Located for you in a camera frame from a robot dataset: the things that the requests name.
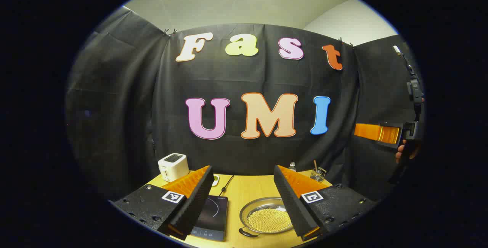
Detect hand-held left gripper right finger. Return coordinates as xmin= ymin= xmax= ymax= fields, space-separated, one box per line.
xmin=273 ymin=165 xmax=378 ymax=242

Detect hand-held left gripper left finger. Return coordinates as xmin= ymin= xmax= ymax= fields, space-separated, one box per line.
xmin=111 ymin=165 xmax=215 ymax=241

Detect black induction cooktop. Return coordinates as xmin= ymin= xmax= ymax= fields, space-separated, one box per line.
xmin=189 ymin=195 xmax=228 ymax=242

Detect steel pot with beans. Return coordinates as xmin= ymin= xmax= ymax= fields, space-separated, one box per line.
xmin=239 ymin=197 xmax=296 ymax=238

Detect white toaster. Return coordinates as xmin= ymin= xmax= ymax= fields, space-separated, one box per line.
xmin=158 ymin=153 xmax=189 ymax=182

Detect black power cable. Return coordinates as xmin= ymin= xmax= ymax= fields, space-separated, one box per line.
xmin=219 ymin=175 xmax=234 ymax=197

